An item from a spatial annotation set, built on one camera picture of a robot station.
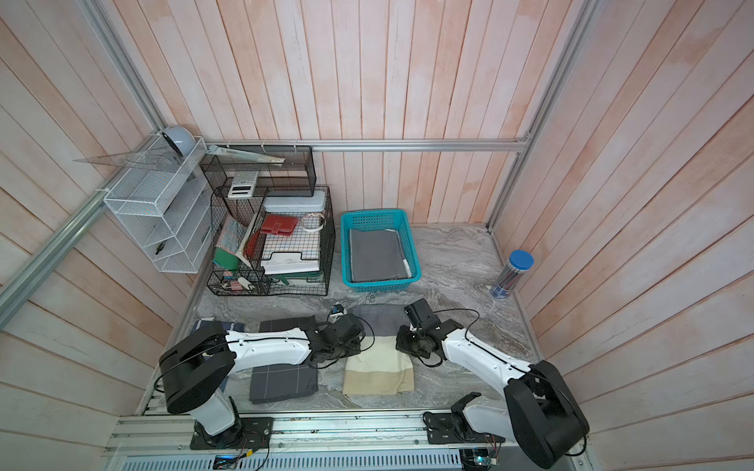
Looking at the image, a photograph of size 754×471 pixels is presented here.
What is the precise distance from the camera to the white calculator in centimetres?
95

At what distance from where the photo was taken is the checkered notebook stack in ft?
2.86

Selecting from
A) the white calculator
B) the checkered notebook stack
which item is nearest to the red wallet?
the checkered notebook stack

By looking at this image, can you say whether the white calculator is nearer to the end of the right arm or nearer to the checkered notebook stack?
the checkered notebook stack

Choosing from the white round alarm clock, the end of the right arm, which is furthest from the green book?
the end of the right arm

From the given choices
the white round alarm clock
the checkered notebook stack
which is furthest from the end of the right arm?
the white round alarm clock
